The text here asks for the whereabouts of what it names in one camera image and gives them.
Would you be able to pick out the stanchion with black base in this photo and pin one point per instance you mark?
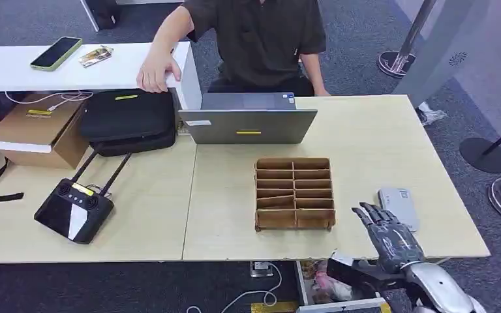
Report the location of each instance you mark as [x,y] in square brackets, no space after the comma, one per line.
[484,155]

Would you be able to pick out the silver portable drive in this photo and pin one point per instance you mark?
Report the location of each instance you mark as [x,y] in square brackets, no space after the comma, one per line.
[399,207]

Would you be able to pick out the yellow floor tape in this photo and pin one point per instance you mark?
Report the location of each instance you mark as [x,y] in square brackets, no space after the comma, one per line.
[276,307]

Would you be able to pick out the person's right hand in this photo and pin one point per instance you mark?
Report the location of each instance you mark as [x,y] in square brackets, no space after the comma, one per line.
[155,73]

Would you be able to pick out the stanchion with chrome pole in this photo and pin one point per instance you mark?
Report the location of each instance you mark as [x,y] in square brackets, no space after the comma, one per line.
[397,62]

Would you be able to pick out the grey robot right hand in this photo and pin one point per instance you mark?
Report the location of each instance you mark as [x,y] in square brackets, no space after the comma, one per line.
[393,244]

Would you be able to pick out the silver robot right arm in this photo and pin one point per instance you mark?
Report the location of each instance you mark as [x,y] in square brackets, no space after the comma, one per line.
[440,289]

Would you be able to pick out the white storage crate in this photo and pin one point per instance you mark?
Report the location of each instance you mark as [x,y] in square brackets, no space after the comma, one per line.
[341,306]

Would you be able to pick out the white sticker on laptop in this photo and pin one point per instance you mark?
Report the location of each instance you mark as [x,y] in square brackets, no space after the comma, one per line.
[198,123]

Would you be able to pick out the yellow sticker on cardboard box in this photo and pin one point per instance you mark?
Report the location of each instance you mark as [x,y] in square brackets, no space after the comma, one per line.
[38,112]

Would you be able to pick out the grey laptop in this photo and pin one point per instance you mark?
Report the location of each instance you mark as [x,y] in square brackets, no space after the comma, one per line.
[250,125]

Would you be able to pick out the white side table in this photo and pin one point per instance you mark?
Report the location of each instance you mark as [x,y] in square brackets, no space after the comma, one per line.
[103,71]

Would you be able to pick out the smartphone in green case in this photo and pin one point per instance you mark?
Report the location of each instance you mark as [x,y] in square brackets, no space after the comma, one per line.
[56,53]

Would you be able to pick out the brown cardboard box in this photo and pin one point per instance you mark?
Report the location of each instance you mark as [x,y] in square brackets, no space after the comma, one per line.
[32,134]

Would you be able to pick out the wooden card box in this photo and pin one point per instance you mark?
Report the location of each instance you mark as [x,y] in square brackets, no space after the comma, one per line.
[296,219]

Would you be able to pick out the black laptop bag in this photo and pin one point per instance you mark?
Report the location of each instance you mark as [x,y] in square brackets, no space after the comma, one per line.
[127,121]

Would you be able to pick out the person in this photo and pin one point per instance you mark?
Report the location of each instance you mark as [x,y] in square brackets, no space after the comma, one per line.
[259,39]

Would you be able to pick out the black controller with antennas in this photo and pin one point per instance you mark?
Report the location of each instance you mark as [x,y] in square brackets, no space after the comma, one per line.
[69,214]

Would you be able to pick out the crumpled plastic wrapper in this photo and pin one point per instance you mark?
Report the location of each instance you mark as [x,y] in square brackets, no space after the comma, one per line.
[431,114]

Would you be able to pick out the pink plastic bag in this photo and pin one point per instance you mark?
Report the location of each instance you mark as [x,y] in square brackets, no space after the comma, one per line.
[332,287]

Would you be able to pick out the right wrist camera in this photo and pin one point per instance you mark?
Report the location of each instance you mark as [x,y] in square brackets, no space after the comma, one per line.
[354,276]

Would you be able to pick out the yellow sticker on laptop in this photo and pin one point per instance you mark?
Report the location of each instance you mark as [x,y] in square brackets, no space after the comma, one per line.
[248,132]

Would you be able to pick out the yellow sticker on bag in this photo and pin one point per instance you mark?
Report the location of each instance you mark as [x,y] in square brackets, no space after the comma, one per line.
[126,97]

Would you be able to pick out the black cabinet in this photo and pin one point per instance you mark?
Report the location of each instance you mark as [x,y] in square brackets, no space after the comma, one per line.
[103,13]

